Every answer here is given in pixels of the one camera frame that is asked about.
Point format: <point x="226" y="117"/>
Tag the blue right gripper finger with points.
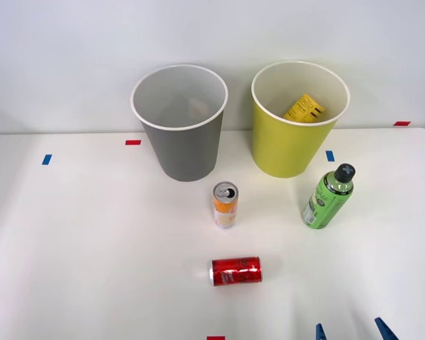
<point x="319" y="333"/>
<point x="386" y="331"/>

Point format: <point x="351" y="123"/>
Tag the green bottle with black cap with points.
<point x="322" y="202"/>

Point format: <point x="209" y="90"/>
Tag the red drink can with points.
<point x="237" y="271"/>

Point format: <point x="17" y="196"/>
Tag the orange drink can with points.
<point x="225" y="209"/>

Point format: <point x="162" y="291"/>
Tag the yellow-green plastic waste bin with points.
<point x="287" y="148"/>

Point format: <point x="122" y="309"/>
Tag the yellow can with black print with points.
<point x="304" y="110"/>

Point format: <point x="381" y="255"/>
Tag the grey plastic waste bin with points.
<point x="184" y="152"/>

